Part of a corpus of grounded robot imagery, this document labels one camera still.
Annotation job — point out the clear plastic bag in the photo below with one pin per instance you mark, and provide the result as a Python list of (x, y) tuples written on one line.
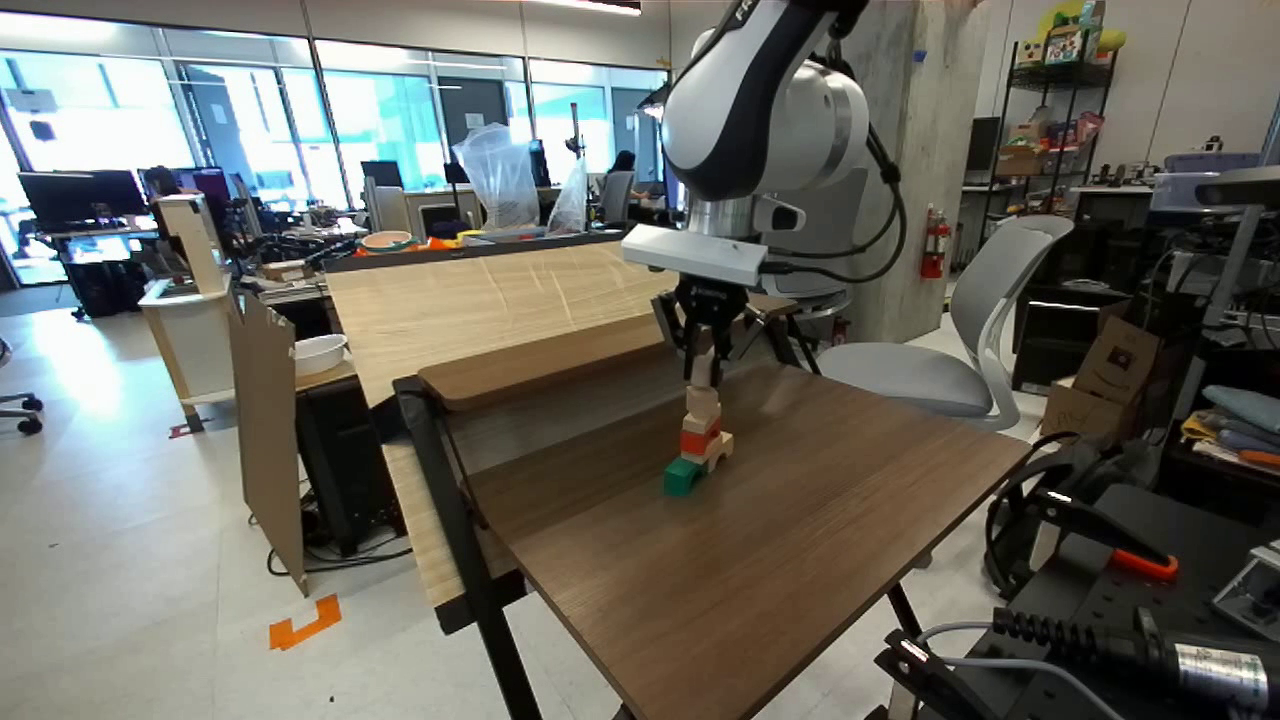
[(496, 180)]

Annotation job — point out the orange floor tape marker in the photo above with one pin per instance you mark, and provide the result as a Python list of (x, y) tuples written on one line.
[(286, 630)]

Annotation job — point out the light plywood backboard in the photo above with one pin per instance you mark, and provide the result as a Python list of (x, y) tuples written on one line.
[(466, 313)]

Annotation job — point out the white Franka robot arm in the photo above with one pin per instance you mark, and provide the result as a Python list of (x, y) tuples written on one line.
[(746, 93)]

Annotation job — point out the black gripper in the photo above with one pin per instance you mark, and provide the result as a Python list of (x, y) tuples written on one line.
[(704, 305)]

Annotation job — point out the dark wooden table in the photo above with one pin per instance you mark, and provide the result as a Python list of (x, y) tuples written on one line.
[(446, 504)]

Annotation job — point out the red fire extinguisher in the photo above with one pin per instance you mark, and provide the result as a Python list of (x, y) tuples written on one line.
[(937, 255)]

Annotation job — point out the natural wooden cube block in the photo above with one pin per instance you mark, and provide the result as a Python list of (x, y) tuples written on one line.
[(701, 405)]

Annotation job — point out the black chair caster base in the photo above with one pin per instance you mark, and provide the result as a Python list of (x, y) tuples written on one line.
[(25, 427)]

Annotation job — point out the natural wooden building block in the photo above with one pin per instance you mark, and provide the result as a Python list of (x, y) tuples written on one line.
[(701, 365)]

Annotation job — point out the grey office chair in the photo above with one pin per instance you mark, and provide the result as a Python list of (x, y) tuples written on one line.
[(993, 285)]

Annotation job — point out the orange black bar clamp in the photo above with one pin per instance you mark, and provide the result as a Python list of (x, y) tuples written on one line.
[(1146, 567)]

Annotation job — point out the black shelving rack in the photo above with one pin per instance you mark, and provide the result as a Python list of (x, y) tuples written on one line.
[(1067, 122)]

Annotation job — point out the green building block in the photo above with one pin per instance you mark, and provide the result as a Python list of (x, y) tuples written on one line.
[(683, 476)]

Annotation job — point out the black computer monitor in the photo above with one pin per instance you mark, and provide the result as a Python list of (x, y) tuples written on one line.
[(82, 201)]

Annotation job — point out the black pegboard cart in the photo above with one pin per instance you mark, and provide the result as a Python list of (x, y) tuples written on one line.
[(1201, 527)]

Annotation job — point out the red building block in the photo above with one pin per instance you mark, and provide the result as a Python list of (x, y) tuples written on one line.
[(693, 441)]

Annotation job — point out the natural wooden arch block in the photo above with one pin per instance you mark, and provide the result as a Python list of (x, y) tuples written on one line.
[(716, 451)]

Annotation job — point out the plain cardboard box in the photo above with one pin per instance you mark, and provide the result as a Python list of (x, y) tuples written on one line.
[(1112, 365)]

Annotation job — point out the plywood side panel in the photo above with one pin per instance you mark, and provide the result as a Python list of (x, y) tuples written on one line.
[(267, 427)]

